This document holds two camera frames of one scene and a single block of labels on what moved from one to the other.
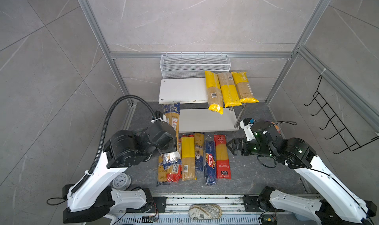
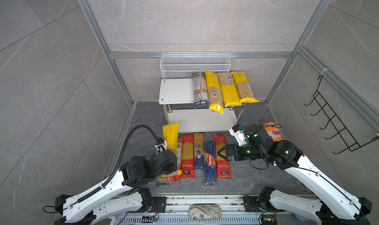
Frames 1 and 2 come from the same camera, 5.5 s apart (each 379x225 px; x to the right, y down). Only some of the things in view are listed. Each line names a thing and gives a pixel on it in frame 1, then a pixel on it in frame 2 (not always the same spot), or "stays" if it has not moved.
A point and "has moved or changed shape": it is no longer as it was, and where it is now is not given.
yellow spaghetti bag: [188, 159] has moved or changed shape
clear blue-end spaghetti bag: [171, 112] -> [200, 90]
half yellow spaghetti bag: [229, 92] stays
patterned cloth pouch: [205, 211] stays
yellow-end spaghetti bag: [243, 88] stays
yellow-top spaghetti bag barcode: [213, 93] stays
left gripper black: [173, 144] -> [173, 168]
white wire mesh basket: [180, 66] stays
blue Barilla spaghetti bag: [210, 163] stays
